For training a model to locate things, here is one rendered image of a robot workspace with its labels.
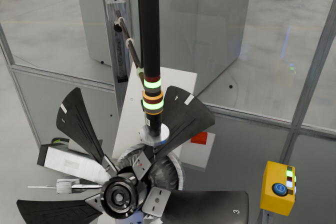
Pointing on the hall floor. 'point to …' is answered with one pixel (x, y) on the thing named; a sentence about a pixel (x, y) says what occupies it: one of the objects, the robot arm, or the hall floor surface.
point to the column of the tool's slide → (122, 87)
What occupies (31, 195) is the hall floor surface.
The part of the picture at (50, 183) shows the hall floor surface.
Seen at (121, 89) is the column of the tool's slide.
